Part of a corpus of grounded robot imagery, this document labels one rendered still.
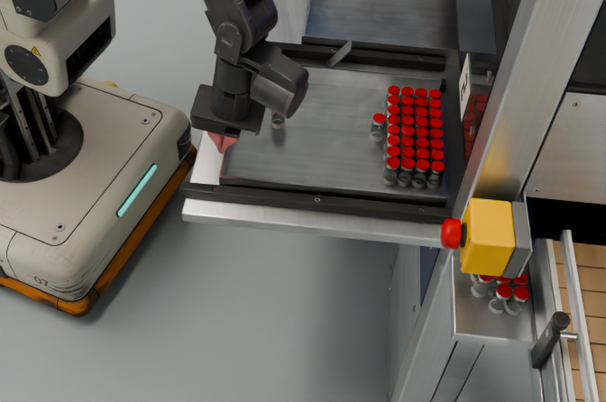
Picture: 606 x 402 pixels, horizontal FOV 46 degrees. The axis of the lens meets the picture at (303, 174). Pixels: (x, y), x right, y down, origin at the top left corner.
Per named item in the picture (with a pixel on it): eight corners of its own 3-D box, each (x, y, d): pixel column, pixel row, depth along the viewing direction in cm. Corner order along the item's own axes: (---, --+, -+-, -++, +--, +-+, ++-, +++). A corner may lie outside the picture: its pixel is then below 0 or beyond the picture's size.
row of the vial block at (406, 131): (409, 106, 123) (414, 86, 120) (410, 187, 112) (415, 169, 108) (397, 105, 123) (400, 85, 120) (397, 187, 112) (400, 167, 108)
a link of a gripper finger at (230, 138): (232, 170, 110) (240, 130, 103) (186, 159, 109) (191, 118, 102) (241, 138, 114) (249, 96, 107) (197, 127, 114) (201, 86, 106)
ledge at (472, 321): (544, 269, 105) (547, 263, 104) (555, 351, 97) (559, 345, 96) (448, 260, 106) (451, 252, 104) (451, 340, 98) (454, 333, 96)
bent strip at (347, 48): (349, 64, 130) (352, 39, 125) (348, 76, 128) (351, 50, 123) (270, 58, 130) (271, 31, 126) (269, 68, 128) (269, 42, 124)
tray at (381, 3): (480, -17, 147) (483, -32, 144) (488, 68, 130) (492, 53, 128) (314, -32, 148) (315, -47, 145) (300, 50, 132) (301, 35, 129)
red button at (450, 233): (466, 232, 95) (472, 214, 92) (468, 257, 93) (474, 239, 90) (437, 229, 95) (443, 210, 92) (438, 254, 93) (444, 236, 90)
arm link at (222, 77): (233, 27, 98) (209, 49, 94) (276, 50, 96) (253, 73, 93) (227, 64, 103) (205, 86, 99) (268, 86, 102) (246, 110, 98)
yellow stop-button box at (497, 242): (511, 233, 97) (526, 201, 92) (516, 279, 93) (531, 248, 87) (454, 228, 97) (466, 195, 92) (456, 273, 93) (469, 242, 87)
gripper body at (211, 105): (258, 139, 104) (266, 104, 98) (188, 123, 103) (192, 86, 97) (265, 107, 108) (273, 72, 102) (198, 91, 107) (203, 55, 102)
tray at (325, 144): (437, 93, 126) (441, 78, 123) (443, 212, 109) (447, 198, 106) (243, 77, 127) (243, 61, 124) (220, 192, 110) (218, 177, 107)
